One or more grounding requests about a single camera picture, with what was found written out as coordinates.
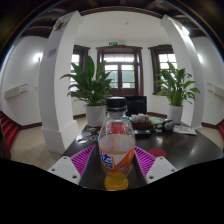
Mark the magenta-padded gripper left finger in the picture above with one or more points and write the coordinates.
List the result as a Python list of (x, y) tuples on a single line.
[(75, 166)]

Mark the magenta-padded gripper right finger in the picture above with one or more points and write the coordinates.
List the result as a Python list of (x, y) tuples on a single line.
[(150, 166)]

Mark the orange soda plastic bottle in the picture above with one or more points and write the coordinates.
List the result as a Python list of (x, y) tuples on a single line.
[(116, 150)]

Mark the brown box of white items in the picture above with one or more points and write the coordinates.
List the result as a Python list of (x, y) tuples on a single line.
[(141, 122)]

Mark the grey round balls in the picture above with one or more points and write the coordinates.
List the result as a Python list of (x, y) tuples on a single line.
[(168, 125)]

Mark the light green packet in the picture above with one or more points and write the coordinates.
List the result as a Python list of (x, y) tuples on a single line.
[(156, 120)]

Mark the printed paper booklet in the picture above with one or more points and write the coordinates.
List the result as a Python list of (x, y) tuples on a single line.
[(185, 130)]

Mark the black chair back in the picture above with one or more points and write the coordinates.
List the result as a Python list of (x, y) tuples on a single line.
[(137, 105)]

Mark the red carpeted staircase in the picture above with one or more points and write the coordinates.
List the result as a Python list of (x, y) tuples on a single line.
[(221, 130), (8, 131)]

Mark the leafy plant in white pot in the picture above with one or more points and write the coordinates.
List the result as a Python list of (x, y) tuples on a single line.
[(91, 90), (175, 86)]

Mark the dark wooden double door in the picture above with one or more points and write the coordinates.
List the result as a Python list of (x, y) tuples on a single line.
[(120, 71)]

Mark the dark wooden framed window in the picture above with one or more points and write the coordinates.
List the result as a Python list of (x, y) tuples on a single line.
[(78, 60), (165, 58)]

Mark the green exit sign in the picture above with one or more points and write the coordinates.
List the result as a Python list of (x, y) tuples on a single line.
[(113, 43)]

